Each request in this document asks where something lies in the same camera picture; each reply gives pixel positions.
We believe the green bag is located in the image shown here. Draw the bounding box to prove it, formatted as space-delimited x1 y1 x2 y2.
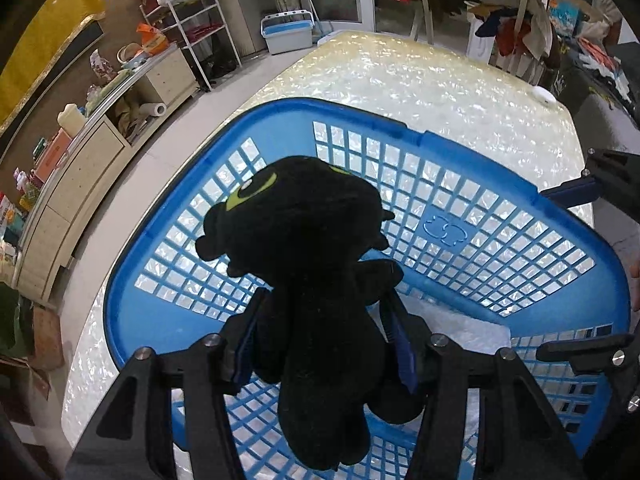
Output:
0 282 33 356

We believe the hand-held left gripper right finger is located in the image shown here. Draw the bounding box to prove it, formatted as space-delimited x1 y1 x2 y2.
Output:
380 292 588 480

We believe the pink box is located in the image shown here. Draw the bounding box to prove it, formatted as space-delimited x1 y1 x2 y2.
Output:
32 127 71 183

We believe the cream sideboard cabinet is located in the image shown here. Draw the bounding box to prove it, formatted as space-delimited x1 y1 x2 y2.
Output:
12 45 201 306

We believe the orange bag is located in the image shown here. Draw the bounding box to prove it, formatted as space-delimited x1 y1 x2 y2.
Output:
137 22 168 56

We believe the black plush toy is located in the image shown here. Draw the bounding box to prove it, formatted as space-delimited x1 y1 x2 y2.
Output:
195 156 426 471

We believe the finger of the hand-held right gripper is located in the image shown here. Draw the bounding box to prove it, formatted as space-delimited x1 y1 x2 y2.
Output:
537 332 640 411
540 149 640 216

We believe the white paper roll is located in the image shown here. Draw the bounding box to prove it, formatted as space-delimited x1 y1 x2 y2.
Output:
131 102 167 123

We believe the blue storage bin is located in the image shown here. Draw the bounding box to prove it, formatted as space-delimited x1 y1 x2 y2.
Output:
260 10 317 56

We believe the white wire rack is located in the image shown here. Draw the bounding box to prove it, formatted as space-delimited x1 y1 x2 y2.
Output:
140 0 243 93

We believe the grey metal cabinet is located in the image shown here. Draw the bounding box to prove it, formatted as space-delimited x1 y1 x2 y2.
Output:
205 0 268 56

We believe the dark sofa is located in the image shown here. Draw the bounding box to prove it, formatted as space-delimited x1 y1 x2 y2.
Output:
555 40 640 161

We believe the white paper bag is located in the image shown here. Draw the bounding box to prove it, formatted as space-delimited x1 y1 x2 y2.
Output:
467 10 497 67

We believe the blue plastic laundry basket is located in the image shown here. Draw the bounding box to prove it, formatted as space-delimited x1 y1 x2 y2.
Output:
103 97 632 480

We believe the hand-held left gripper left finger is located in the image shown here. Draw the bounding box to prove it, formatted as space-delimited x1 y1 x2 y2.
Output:
65 287 273 480

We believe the cream jar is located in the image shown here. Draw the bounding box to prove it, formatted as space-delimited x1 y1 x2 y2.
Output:
56 103 87 137

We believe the cardboard box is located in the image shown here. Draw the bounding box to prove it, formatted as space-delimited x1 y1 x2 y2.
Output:
0 305 66 426

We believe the white padded item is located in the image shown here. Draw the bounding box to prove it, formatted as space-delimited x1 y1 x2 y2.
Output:
400 295 513 353

